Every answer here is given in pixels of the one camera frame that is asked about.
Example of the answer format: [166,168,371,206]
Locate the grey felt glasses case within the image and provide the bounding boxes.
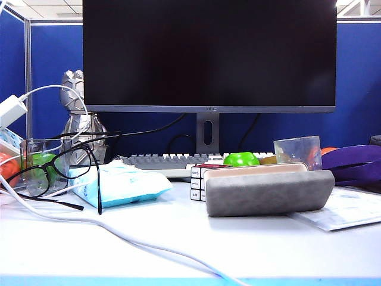
[204,162,336,217]

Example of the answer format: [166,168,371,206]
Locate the rubiks cube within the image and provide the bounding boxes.
[190,163,233,202]

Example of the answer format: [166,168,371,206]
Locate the white paper sheet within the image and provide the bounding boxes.
[293,186,381,232]

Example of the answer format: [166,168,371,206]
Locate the clear square glass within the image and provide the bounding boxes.
[19,138,72,197]

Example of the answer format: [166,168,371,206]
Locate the grey white keyboard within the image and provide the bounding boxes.
[117,151,276,179]

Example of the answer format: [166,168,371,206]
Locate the blue office partition panel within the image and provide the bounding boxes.
[25,17,381,150]
[0,5,28,138]

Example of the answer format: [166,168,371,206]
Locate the silver robot figurine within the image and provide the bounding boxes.
[60,70,108,166]

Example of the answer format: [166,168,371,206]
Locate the clear patterned drinking glass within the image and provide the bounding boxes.
[273,135,323,171]

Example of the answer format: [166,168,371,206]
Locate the blue wet wipes pack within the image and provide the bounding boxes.
[68,160,173,209]

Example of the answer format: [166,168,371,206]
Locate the green apple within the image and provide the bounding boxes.
[22,153,60,185]
[223,151,261,167]

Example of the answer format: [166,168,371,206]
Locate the white power adapter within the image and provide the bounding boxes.
[0,94,28,129]

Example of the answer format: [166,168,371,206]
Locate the blue white mask pack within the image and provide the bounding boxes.
[0,128,24,153]

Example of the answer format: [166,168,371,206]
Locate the black computer monitor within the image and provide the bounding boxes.
[82,0,338,156]

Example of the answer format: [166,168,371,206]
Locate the purple cloth bag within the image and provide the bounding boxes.
[321,145,381,189]

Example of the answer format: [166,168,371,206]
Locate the black frame glasses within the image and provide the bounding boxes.
[5,145,104,216]

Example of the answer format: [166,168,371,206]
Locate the black cable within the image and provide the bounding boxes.
[52,113,188,150]
[239,113,261,151]
[168,133,197,153]

